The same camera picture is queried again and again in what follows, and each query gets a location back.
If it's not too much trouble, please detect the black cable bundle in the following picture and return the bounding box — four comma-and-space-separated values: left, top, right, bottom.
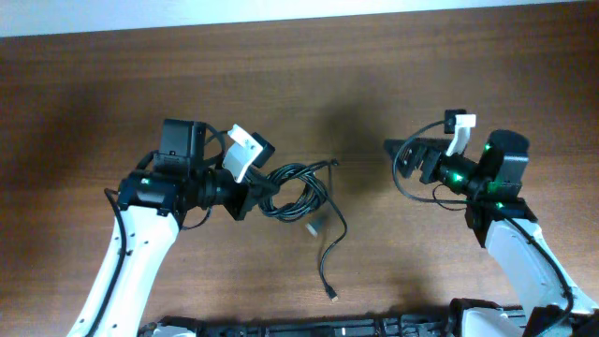
255, 158, 340, 223

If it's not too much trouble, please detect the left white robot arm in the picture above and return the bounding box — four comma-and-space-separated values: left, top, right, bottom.
69, 119, 278, 336

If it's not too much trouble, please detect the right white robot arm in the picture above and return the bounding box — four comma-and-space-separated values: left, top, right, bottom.
383, 129, 598, 336

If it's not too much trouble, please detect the right camera black cable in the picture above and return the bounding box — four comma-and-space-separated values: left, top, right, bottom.
391, 119, 576, 337

